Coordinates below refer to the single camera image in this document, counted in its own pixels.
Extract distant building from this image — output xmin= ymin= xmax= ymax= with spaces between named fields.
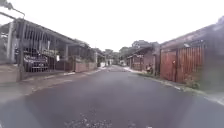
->
xmin=94 ymin=49 xmax=115 ymax=68

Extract brick building with canopy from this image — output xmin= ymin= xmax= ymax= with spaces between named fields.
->
xmin=126 ymin=43 xmax=162 ymax=73

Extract distant trees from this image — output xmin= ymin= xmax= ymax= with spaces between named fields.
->
xmin=118 ymin=39 xmax=152 ymax=61

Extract grey asphalt road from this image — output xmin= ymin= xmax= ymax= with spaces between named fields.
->
xmin=0 ymin=64 xmax=224 ymax=128

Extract parked motorcycle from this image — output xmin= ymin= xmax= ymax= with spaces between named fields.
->
xmin=145 ymin=63 xmax=154 ymax=75

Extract building with metal railing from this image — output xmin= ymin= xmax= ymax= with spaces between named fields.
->
xmin=0 ymin=11 xmax=98 ymax=83

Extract red metal fence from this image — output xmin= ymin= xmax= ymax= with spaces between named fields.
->
xmin=159 ymin=44 xmax=206 ymax=85

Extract dark car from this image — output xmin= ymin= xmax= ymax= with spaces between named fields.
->
xmin=14 ymin=49 xmax=51 ymax=73

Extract green bush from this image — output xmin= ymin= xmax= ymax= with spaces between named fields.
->
xmin=184 ymin=79 xmax=202 ymax=90

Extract grey pavement with kerb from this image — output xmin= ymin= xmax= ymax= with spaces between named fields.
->
xmin=0 ymin=66 xmax=105 ymax=104

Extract building with dark roof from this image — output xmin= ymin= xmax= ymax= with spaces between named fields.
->
xmin=159 ymin=15 xmax=224 ymax=92

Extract grey pavement beside fence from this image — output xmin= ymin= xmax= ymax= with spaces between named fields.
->
xmin=122 ymin=66 xmax=224 ymax=107

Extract white painted line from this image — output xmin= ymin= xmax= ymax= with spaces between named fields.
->
xmin=156 ymin=79 xmax=224 ymax=108

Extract street lamp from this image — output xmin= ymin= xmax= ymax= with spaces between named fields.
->
xmin=0 ymin=0 xmax=26 ymax=18

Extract low red brick wall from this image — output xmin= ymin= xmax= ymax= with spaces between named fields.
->
xmin=73 ymin=61 xmax=98 ymax=73

